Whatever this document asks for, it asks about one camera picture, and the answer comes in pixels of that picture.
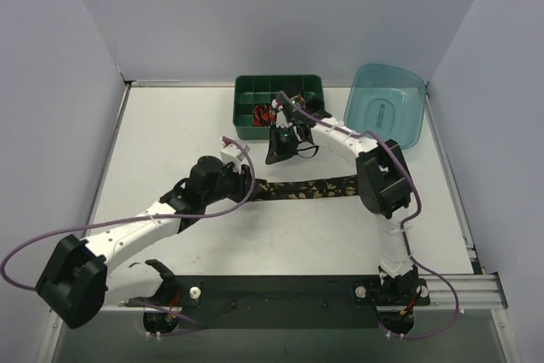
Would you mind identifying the black gold floral tie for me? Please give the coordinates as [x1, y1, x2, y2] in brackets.
[252, 175, 359, 201]

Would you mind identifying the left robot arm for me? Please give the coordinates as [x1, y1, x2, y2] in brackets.
[35, 155, 256, 329]

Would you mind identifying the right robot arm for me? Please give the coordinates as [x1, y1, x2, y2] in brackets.
[265, 106, 418, 296]

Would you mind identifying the beige patterned rolled tie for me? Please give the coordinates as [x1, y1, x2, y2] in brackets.
[291, 94, 306, 109]

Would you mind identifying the green compartment tray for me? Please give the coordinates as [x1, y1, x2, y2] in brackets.
[234, 74, 332, 142]

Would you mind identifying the translucent blue plastic tub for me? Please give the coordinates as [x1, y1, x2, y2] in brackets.
[344, 64, 427, 149]

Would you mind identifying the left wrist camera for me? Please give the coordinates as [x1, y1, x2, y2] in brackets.
[220, 137, 250, 167]

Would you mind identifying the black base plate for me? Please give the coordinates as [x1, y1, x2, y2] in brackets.
[122, 274, 430, 331]

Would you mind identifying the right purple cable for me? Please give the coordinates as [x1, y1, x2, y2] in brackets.
[271, 90, 461, 341]

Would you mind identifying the purple cable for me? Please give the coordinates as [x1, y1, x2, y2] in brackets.
[271, 90, 461, 341]
[2, 136, 258, 337]

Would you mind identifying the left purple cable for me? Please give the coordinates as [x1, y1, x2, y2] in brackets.
[2, 136, 258, 337]

